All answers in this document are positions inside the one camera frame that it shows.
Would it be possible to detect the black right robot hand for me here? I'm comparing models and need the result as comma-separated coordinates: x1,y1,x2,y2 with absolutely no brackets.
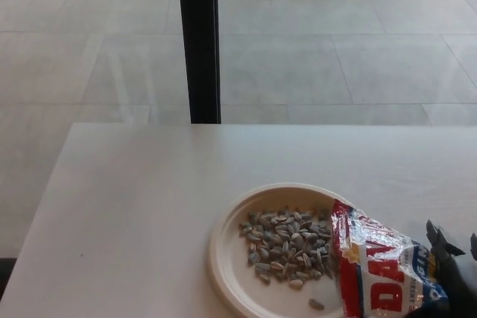
409,219,477,318

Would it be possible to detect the red white sunflower seed bag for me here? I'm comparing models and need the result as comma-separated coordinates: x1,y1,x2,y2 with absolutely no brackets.
329,198,450,318

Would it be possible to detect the pile of sunflower seeds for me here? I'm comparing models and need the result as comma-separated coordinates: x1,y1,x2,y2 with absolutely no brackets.
238,205,336,291

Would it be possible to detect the cream round disposable plate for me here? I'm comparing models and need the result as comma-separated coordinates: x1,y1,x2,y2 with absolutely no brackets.
207,182,358,318

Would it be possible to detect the black vertical window post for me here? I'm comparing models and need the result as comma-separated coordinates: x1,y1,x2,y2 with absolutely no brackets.
177,0,222,125

